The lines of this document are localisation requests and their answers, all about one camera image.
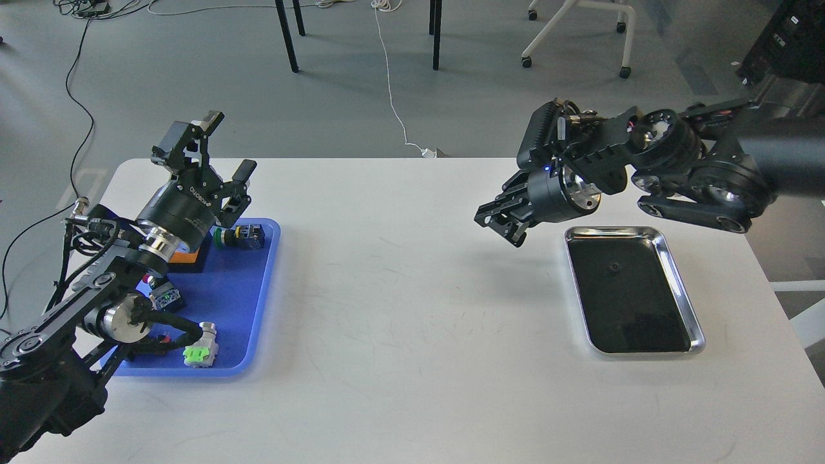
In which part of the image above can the blue plastic tray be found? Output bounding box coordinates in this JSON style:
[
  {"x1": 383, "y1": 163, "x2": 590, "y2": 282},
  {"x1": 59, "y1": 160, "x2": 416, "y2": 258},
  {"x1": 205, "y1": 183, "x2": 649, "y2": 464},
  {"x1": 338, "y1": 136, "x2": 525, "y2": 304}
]
[{"x1": 115, "y1": 217, "x2": 280, "y2": 377}]

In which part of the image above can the black equipment case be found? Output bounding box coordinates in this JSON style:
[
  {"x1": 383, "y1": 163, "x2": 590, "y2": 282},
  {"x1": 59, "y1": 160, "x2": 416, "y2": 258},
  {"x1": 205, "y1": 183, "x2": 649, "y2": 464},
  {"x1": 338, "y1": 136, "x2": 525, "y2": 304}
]
[{"x1": 736, "y1": 1, "x2": 824, "y2": 84}]

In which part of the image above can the white floor cable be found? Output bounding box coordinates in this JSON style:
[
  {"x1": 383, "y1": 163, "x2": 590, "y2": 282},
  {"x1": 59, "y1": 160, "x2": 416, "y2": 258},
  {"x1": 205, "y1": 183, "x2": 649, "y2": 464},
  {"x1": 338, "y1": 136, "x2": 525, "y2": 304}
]
[{"x1": 148, "y1": 0, "x2": 429, "y2": 155}]

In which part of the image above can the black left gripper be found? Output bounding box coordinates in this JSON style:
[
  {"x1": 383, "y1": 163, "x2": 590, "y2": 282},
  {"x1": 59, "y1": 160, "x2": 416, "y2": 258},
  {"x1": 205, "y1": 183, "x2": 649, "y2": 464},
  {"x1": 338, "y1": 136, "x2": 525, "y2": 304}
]
[{"x1": 137, "y1": 111, "x2": 257, "y2": 251}]

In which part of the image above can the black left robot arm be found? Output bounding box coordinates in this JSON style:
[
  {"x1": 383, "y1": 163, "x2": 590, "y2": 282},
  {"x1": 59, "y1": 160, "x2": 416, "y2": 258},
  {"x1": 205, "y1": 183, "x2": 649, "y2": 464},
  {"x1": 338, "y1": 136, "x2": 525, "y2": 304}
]
[{"x1": 1, "y1": 111, "x2": 257, "y2": 463}]

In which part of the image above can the silver green push button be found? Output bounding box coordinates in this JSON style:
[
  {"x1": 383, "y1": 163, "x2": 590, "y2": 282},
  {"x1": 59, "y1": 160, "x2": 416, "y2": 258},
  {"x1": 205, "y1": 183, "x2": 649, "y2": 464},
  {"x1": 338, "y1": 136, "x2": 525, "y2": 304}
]
[{"x1": 183, "y1": 321, "x2": 219, "y2": 368}]

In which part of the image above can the black table leg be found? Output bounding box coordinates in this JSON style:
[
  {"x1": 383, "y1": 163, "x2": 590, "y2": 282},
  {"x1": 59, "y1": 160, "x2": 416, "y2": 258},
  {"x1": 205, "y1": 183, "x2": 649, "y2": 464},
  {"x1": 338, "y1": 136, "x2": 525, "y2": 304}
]
[
  {"x1": 428, "y1": 0, "x2": 443, "y2": 71},
  {"x1": 275, "y1": 0, "x2": 306, "y2": 73}
]

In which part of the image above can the orange button box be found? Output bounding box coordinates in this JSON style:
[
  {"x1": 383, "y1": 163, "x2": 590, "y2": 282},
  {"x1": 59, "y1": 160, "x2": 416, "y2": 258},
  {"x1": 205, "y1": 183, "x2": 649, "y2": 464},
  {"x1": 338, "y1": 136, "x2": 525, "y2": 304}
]
[{"x1": 168, "y1": 244, "x2": 210, "y2": 273}]

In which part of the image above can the black floor cable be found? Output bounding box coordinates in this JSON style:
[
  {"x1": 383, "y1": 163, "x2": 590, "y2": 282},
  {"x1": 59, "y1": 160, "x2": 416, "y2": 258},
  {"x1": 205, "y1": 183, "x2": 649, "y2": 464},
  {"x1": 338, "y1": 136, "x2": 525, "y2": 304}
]
[{"x1": 0, "y1": 0, "x2": 149, "y2": 316}]

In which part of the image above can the silver metal tray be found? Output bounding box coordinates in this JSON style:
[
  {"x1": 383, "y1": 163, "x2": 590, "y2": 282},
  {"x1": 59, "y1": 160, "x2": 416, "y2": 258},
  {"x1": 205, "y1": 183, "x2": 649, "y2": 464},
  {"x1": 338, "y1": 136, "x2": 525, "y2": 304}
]
[{"x1": 565, "y1": 226, "x2": 706, "y2": 358}]

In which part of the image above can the white rolling chair base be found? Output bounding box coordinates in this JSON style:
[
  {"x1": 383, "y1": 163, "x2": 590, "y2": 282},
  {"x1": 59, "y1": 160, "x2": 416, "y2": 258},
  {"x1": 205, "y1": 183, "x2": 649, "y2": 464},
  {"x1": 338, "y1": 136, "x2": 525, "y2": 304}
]
[{"x1": 519, "y1": 1, "x2": 637, "y2": 81}]

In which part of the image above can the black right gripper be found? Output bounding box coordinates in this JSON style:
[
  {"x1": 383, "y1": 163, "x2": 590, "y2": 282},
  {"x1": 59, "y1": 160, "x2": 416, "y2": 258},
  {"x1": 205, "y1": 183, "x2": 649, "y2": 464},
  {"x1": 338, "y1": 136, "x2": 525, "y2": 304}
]
[{"x1": 474, "y1": 168, "x2": 602, "y2": 247}]

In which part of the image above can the black table leg left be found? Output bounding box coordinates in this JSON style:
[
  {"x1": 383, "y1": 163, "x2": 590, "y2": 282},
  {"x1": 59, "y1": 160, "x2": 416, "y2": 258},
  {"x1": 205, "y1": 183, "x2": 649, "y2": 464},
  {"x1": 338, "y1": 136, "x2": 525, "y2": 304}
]
[{"x1": 275, "y1": 0, "x2": 306, "y2": 73}]

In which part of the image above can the black table leg right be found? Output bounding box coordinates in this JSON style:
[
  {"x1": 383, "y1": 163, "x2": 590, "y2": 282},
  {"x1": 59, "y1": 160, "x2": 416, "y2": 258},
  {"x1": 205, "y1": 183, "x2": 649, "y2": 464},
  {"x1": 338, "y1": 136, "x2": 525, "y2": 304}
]
[{"x1": 428, "y1": 0, "x2": 443, "y2": 71}]

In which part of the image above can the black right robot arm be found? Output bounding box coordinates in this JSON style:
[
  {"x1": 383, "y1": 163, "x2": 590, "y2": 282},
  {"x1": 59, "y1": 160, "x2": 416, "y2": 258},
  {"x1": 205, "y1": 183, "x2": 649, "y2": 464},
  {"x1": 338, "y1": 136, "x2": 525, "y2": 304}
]
[{"x1": 474, "y1": 98, "x2": 823, "y2": 247}]

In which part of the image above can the green blue selector switch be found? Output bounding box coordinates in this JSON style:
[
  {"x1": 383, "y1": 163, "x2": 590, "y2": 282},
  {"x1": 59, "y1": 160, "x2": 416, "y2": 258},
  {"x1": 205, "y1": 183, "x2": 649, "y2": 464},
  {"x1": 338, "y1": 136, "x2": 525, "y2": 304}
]
[{"x1": 213, "y1": 224, "x2": 266, "y2": 250}]

